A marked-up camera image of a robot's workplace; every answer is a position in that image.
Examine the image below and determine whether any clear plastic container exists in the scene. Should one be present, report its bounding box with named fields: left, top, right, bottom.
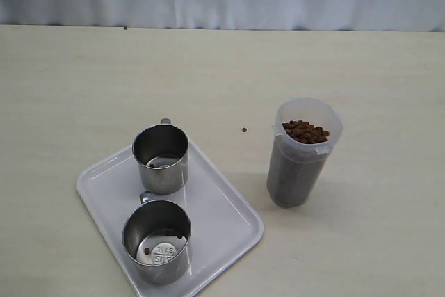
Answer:
left=267, top=98, right=343, bottom=208

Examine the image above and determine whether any steel cup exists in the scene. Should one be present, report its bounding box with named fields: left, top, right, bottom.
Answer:
left=122, top=191, right=192, bottom=285
left=132, top=118, right=189, bottom=195

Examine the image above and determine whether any white plastic tray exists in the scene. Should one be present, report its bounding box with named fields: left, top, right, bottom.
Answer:
left=76, top=141, right=264, bottom=296

